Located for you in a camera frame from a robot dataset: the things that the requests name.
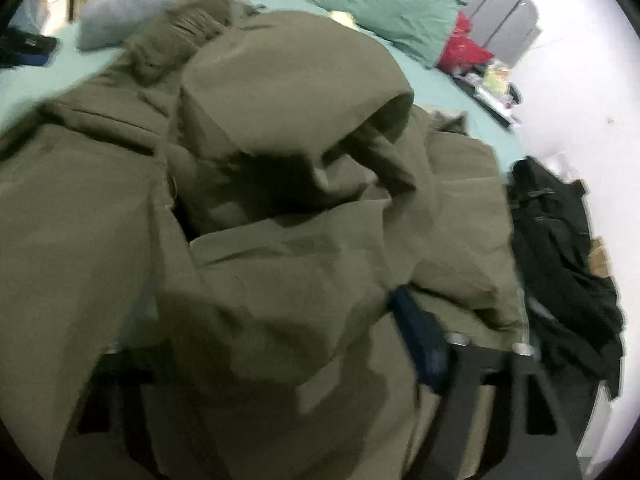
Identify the cluttered nightstand items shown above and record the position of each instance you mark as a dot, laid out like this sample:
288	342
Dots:
489	84

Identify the black clothes pile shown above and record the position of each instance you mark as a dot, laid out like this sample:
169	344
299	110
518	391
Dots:
573	313

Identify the green pillow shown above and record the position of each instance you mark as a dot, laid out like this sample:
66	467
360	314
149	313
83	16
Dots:
423	29

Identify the small yellow white object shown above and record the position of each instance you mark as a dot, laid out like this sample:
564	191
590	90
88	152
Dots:
344	18

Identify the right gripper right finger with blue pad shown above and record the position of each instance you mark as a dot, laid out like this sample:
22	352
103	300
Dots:
527	436

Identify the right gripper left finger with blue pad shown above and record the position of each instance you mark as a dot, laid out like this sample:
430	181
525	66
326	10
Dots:
135	420

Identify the olive green jacket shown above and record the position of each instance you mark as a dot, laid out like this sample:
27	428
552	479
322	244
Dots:
272	293

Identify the folded grey garment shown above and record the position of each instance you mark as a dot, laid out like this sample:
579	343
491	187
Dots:
108	23

